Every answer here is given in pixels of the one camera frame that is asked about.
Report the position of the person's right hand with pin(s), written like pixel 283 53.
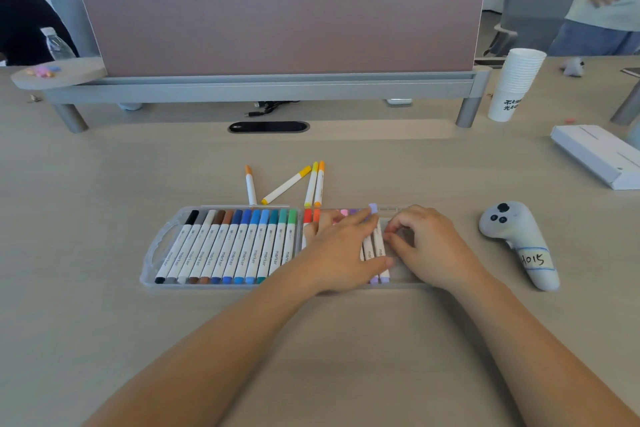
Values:
pixel 435 251

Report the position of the person's left hand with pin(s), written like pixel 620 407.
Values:
pixel 340 256

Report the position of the person's left middle finger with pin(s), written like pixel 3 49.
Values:
pixel 332 221

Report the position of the person's left thumb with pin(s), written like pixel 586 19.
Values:
pixel 377 269

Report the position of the person's right thumb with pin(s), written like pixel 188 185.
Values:
pixel 392 244

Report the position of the pale lilac white marker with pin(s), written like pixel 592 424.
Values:
pixel 382 249

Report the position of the lilac capped white marker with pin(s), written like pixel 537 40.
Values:
pixel 374 246

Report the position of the person's right forearm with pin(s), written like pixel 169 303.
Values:
pixel 540 356

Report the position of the person's left forearm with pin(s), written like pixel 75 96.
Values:
pixel 210 356

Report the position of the red-orange capped marker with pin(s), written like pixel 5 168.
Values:
pixel 316 215

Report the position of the red capped marker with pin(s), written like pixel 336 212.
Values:
pixel 306 221

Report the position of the long orange capped marker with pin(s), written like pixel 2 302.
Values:
pixel 319 184

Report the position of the lime capped marker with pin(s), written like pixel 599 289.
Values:
pixel 311 184

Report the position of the yellow capped marker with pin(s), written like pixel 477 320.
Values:
pixel 285 186

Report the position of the short orange capped marker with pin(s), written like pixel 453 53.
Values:
pixel 250 186

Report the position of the row of coloured markers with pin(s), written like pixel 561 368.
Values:
pixel 230 246

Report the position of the grey labelled hand controller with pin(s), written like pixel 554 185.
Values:
pixel 520 241

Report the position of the white flat device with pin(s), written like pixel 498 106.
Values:
pixel 398 102

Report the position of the grey desk shelf riser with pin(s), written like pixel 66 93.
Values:
pixel 270 89

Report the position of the clear plastic marker case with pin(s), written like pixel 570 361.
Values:
pixel 160 246

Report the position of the stack of white paper cups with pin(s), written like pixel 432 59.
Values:
pixel 517 84

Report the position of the pink desk divider panel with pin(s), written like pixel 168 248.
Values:
pixel 280 21

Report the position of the white cardboard box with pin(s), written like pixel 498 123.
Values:
pixel 595 151

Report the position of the small grey hand controller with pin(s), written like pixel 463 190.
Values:
pixel 573 66

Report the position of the grey office chair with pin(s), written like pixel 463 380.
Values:
pixel 537 1

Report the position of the small colourful pieces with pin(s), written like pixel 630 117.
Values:
pixel 44 71

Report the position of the clear plastic water bottle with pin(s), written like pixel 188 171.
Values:
pixel 57 46

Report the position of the grey chair backrest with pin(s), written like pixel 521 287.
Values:
pixel 75 16

